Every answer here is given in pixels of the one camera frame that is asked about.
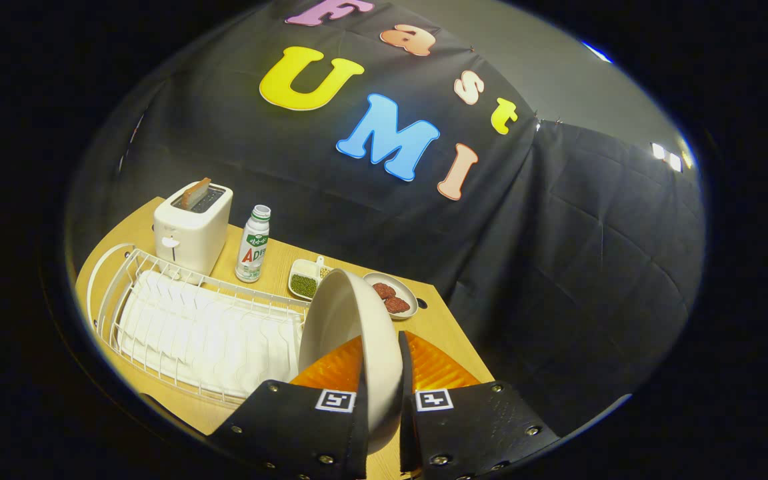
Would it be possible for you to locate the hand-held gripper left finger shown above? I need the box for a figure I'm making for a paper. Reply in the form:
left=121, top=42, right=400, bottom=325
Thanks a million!
left=207, top=335, right=370, bottom=480

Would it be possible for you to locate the brown bread slice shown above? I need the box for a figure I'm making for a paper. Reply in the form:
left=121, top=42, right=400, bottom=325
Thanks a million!
left=181, top=177, right=212, bottom=210

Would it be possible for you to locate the white divided dish with beans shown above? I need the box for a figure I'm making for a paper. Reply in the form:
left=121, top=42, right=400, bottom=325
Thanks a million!
left=288, top=256, right=335, bottom=302

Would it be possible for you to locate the white toaster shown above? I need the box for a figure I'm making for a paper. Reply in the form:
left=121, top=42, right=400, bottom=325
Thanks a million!
left=153, top=181, right=233, bottom=275

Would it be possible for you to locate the beige plate with meat patties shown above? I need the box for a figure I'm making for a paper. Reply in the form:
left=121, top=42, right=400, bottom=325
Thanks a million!
left=363, top=272, right=419, bottom=321

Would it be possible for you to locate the black backdrop cloth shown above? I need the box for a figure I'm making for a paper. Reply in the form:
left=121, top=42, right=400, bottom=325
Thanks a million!
left=67, top=0, right=708, bottom=434

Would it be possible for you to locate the white bottle with green label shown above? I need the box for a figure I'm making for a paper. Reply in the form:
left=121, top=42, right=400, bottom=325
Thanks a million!
left=235, top=205, right=272, bottom=283

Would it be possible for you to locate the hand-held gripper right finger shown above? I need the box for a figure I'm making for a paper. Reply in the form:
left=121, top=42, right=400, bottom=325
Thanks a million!
left=397, top=331, right=561, bottom=480

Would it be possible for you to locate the white wire dish rack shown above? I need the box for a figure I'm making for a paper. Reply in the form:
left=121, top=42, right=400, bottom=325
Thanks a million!
left=86, top=243, right=311, bottom=409

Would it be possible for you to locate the white ribbed drain tray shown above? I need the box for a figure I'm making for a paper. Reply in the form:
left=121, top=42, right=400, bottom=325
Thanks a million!
left=119, top=270, right=305, bottom=401

